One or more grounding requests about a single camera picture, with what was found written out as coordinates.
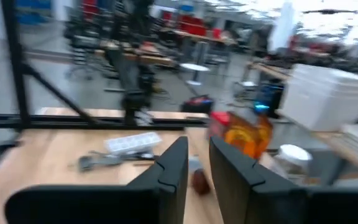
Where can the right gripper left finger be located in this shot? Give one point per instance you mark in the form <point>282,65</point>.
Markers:
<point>166,193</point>

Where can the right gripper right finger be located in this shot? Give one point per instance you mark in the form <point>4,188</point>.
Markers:
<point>244,193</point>

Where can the orange taco seasoning packet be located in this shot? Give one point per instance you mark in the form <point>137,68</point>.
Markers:
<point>244,140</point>

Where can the white-lid seasoning jar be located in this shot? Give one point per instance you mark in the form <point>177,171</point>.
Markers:
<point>292,155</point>

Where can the red-lid smoked paprika tin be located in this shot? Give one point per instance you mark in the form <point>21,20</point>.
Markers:
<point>219,119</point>

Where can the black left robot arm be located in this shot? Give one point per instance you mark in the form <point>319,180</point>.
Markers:
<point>132,84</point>

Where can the red apple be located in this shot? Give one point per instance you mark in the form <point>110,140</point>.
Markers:
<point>200,183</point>

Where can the white ice cube tray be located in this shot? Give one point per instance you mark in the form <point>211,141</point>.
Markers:
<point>132,142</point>

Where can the grey measuring spoon set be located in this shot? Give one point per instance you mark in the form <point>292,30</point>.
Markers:
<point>98,161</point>

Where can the red and black case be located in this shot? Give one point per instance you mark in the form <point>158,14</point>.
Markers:
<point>197,104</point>

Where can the wooden desk with grey legs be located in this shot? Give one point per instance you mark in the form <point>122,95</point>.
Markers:
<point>328,137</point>

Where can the black device with blue light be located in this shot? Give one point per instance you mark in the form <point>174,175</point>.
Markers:
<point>269,93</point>

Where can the white cabinet box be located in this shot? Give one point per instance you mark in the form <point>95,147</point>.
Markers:
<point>328,96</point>

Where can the round white table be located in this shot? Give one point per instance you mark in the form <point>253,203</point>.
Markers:
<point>194,67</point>

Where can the black aluminium table frame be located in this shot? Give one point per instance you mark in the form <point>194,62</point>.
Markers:
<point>73,121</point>

